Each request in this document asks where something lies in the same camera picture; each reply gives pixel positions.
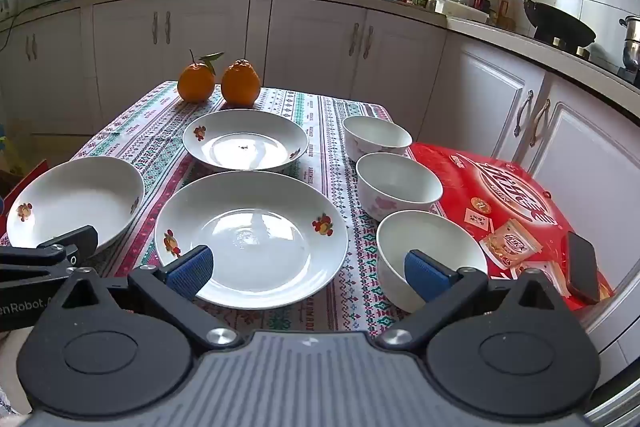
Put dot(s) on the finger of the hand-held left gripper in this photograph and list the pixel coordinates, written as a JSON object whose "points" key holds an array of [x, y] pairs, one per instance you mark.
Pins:
{"points": [[60, 244]]}

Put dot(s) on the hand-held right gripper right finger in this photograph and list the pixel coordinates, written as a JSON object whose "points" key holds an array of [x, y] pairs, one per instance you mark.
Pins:
{"points": [[422, 274]]}

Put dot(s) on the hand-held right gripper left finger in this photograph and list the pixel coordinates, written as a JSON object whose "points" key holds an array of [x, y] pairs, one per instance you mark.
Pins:
{"points": [[192, 269]]}

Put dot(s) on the white pink floral bowl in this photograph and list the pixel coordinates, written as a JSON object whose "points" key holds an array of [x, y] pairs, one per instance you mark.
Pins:
{"points": [[435, 232], [377, 134], [400, 182]]}

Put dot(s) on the white flower print plate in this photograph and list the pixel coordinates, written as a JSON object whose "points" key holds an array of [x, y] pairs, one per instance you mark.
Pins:
{"points": [[245, 142], [75, 202], [260, 237]]}

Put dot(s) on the red cardboard carton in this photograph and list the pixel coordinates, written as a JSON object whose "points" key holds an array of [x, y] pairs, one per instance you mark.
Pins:
{"points": [[30, 179]]}

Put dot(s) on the red printed carton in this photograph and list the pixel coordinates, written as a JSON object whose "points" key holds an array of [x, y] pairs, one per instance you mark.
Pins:
{"points": [[500, 187]]}

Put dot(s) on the black smartphone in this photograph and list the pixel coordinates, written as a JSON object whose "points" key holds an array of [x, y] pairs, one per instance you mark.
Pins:
{"points": [[582, 267]]}

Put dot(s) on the patterned red green tablecloth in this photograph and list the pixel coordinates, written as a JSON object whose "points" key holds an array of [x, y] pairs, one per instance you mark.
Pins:
{"points": [[325, 127]]}

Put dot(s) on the orange with green leaf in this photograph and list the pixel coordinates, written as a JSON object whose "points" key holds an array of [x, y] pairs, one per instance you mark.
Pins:
{"points": [[196, 82]]}

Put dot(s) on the bumpy orange without leaf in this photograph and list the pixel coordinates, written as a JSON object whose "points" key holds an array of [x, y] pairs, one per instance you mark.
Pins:
{"points": [[241, 82]]}

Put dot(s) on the white plastic tray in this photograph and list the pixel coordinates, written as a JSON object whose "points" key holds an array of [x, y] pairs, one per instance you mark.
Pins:
{"points": [[460, 9]]}

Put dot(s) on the gas stove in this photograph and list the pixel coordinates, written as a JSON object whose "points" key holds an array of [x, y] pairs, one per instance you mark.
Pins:
{"points": [[600, 57]]}

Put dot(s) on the black wok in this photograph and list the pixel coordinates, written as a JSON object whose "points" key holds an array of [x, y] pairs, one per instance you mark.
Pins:
{"points": [[560, 24]]}

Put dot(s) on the steel pot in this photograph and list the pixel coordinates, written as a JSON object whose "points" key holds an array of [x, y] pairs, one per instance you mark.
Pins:
{"points": [[632, 42]]}

